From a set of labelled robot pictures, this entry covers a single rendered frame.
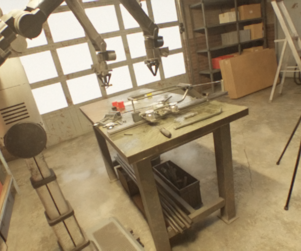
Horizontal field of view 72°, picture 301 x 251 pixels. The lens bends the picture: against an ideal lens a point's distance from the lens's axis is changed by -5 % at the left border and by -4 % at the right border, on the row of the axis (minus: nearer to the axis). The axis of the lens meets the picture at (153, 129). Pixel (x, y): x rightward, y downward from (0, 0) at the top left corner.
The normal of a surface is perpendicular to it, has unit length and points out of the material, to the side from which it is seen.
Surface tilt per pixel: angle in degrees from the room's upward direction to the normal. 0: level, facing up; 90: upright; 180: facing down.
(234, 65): 81
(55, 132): 90
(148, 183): 90
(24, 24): 112
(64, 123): 90
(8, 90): 90
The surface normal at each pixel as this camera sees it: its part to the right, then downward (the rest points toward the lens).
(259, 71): 0.41, 0.11
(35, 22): 0.77, 0.43
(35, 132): 0.58, 0.18
